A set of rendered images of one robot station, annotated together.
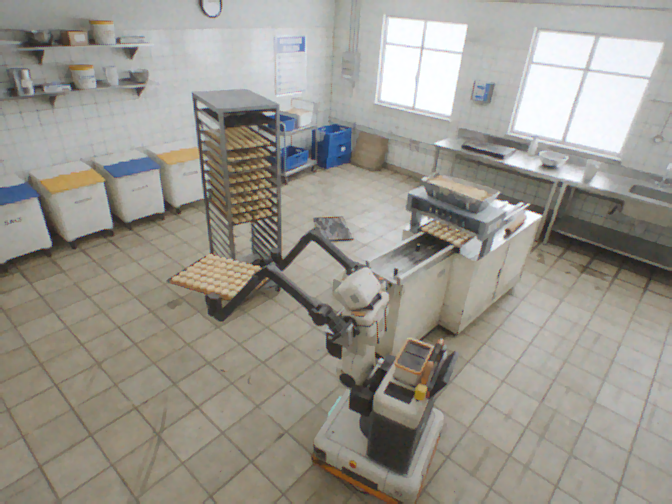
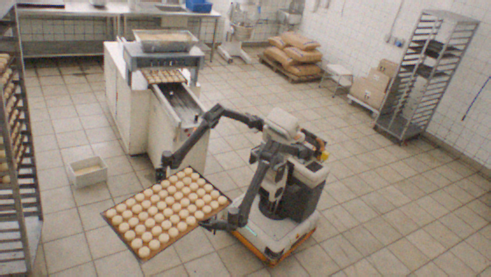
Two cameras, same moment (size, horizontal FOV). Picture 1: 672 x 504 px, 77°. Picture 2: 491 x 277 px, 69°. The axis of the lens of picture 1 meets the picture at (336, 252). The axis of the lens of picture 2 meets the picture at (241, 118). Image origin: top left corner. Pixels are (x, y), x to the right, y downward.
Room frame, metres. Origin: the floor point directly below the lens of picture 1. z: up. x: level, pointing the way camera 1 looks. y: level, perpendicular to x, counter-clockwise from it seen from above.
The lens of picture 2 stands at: (1.66, 2.05, 2.42)
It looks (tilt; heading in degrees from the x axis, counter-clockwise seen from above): 29 degrees down; 282
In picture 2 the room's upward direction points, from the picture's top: 12 degrees clockwise
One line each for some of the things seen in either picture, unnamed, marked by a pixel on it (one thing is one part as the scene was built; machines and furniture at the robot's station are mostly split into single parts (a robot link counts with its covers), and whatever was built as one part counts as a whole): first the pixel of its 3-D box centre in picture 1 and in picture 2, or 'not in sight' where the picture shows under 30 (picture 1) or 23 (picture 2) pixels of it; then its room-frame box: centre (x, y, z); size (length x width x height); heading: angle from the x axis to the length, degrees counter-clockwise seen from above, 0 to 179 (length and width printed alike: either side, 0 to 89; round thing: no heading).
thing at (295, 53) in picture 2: not in sight; (304, 53); (2.16, -4.39, 0.47); 0.72 x 0.42 x 0.17; 56
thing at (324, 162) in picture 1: (330, 157); not in sight; (7.32, 0.19, 0.10); 0.60 x 0.40 x 0.20; 138
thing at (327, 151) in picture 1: (331, 146); not in sight; (7.32, 0.19, 0.30); 0.60 x 0.40 x 0.20; 140
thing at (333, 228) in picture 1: (332, 228); not in sight; (4.80, 0.06, 0.01); 0.60 x 0.40 x 0.03; 13
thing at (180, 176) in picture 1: (179, 177); not in sight; (5.28, 2.13, 0.38); 0.64 x 0.54 x 0.77; 48
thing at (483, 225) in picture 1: (451, 220); (163, 65); (3.20, -0.94, 1.01); 0.72 x 0.33 x 0.34; 47
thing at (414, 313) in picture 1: (406, 298); (175, 139); (2.83, -0.60, 0.45); 0.70 x 0.34 x 0.90; 137
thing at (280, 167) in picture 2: (346, 329); (268, 160); (1.86, -0.09, 0.93); 0.28 x 0.16 x 0.22; 154
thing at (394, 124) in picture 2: not in sight; (422, 78); (0.40, -3.17, 0.93); 0.64 x 0.51 x 1.78; 53
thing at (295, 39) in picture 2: not in sight; (299, 40); (2.32, -4.56, 0.62); 0.72 x 0.42 x 0.17; 147
